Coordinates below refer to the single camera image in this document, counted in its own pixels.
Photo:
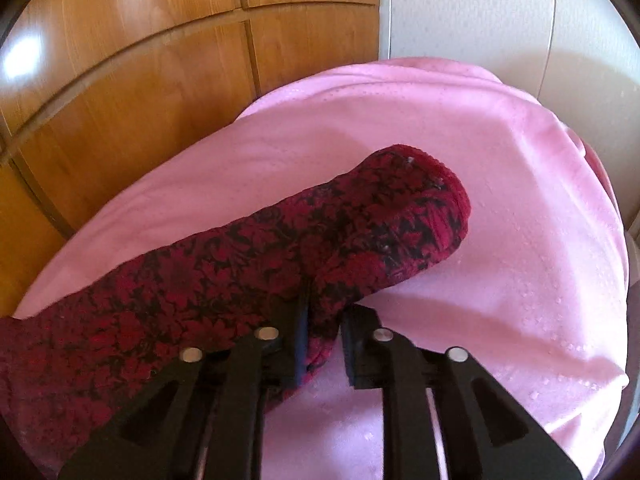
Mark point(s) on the wooden wardrobe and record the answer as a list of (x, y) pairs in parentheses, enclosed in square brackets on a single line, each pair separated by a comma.
[(150, 85)]

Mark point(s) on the pink blanket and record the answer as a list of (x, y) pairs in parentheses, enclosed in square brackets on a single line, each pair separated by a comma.
[(500, 210)]

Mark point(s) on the red black floral garment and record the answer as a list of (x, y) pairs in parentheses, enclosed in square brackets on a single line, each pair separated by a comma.
[(250, 260)]

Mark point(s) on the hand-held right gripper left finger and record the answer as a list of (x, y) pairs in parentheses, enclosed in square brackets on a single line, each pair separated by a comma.
[(299, 342)]

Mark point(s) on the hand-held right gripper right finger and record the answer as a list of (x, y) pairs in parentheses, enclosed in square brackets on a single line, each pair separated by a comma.
[(352, 350)]

